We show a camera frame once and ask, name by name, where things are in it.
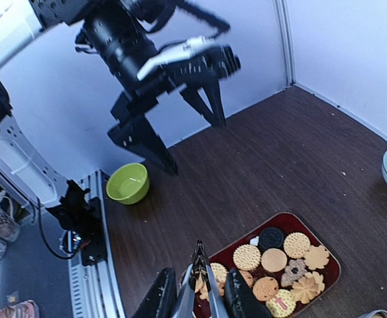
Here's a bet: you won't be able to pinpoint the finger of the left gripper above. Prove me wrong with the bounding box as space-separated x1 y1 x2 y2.
180 79 226 127

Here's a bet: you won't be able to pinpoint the black sandwich cookie upper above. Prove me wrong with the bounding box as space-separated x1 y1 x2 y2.
258 227 285 252

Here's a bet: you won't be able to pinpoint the flower shaped tan cookie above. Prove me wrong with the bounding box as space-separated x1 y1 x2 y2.
304 245 329 270

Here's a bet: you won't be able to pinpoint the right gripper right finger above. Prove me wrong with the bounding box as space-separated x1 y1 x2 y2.
225 268 271 318

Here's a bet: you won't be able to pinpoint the metal food tongs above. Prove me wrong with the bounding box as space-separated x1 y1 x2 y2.
170 240 229 318

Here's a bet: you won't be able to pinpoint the left aluminium frame post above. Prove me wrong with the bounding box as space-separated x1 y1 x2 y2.
274 0 296 86

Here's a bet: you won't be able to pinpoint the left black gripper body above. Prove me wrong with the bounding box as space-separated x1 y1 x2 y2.
110 49 214 123

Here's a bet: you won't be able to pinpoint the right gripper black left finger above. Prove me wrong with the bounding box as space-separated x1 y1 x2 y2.
132 267 177 318

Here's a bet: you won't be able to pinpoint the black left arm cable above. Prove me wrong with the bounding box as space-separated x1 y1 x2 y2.
140 0 231 37

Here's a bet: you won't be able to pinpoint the green plastic bowl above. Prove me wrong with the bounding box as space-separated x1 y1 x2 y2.
106 163 150 205

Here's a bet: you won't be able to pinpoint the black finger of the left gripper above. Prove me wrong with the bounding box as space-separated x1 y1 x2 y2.
107 115 178 176

